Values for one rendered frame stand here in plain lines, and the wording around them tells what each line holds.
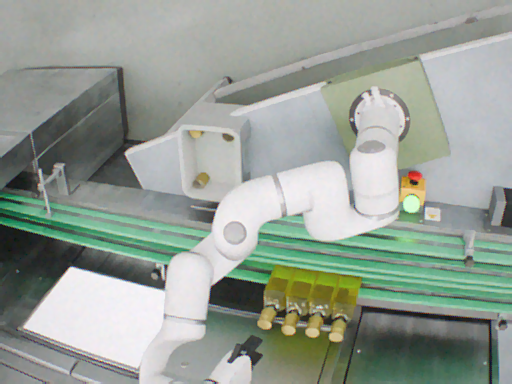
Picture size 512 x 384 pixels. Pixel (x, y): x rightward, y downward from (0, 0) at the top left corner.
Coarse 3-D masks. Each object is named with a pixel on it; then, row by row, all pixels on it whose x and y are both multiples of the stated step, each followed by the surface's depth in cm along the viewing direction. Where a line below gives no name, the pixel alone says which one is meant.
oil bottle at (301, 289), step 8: (296, 272) 140; (304, 272) 140; (312, 272) 140; (296, 280) 137; (304, 280) 137; (312, 280) 137; (296, 288) 135; (304, 288) 135; (312, 288) 135; (288, 296) 133; (296, 296) 132; (304, 296) 132; (288, 304) 132; (296, 304) 131; (304, 304) 131; (288, 312) 133; (304, 312) 132
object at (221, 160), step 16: (192, 128) 143; (208, 128) 142; (224, 128) 141; (192, 144) 153; (208, 144) 153; (224, 144) 151; (192, 160) 155; (208, 160) 155; (224, 160) 154; (240, 160) 144; (192, 176) 156; (224, 176) 157; (240, 176) 147; (192, 192) 155; (208, 192) 155; (224, 192) 154
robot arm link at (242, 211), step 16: (272, 176) 103; (240, 192) 100; (256, 192) 100; (272, 192) 101; (224, 208) 99; (240, 208) 98; (256, 208) 100; (272, 208) 101; (224, 224) 98; (240, 224) 98; (256, 224) 100; (224, 240) 98; (240, 240) 98; (256, 240) 102; (240, 256) 102
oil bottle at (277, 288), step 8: (272, 272) 140; (280, 272) 140; (288, 272) 139; (272, 280) 137; (280, 280) 137; (288, 280) 137; (272, 288) 134; (280, 288) 134; (288, 288) 135; (264, 296) 133; (272, 296) 132; (280, 296) 132; (264, 304) 134; (280, 304) 132
